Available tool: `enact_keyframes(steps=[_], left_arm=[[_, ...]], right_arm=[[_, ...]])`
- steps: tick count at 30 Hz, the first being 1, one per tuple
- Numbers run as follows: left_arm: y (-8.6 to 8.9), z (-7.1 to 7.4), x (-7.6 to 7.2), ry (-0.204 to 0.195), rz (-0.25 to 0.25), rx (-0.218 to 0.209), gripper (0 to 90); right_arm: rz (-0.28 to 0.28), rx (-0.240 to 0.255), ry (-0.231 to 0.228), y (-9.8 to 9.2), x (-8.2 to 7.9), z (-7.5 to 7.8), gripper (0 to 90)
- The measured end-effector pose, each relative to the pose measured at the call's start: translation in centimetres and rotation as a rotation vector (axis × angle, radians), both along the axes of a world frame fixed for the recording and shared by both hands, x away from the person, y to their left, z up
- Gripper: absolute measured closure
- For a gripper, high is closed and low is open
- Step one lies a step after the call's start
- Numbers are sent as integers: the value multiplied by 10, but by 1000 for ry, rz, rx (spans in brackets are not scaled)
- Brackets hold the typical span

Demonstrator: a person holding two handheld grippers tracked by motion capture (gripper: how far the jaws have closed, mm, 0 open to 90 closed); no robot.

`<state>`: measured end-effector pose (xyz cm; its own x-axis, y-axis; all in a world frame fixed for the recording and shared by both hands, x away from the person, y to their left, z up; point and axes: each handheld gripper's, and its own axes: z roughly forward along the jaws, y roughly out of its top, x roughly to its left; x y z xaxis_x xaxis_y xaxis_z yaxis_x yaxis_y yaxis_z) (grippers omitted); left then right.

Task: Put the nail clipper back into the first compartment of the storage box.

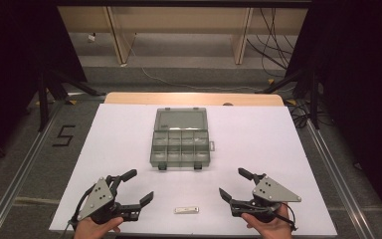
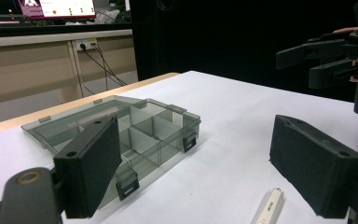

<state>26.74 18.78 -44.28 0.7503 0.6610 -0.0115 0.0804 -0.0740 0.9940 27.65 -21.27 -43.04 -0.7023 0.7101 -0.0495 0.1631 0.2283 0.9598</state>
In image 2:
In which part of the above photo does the beige wooden desk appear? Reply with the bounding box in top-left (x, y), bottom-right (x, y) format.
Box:
top-left (0, 29), bottom-right (138, 108)

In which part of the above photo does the clear grey compartment storage box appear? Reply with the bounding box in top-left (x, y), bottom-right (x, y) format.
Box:
top-left (21, 94), bottom-right (202, 209)

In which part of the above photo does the computer monitor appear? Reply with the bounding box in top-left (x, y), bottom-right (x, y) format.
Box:
top-left (17, 0), bottom-right (98, 20)

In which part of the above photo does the white stick-shaped device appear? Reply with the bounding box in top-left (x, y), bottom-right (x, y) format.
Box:
top-left (250, 187), bottom-right (285, 224)

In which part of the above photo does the white crumpled bag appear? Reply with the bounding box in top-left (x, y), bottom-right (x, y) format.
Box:
top-left (94, 8), bottom-right (121, 25)

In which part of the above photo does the black curtain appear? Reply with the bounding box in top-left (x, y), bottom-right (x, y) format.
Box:
top-left (129, 0), bottom-right (358, 103)

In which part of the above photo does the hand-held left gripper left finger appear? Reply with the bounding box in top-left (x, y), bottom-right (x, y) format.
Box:
top-left (52, 115), bottom-right (123, 219)

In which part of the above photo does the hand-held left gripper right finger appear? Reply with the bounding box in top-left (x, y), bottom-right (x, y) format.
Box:
top-left (268, 114), bottom-right (358, 219)

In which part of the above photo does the black cable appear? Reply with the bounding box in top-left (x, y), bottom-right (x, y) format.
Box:
top-left (92, 43), bottom-right (119, 91)
top-left (79, 44), bottom-right (128, 87)

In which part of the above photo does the white power outlet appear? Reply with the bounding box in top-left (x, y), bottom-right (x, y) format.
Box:
top-left (74, 38), bottom-right (99, 52)

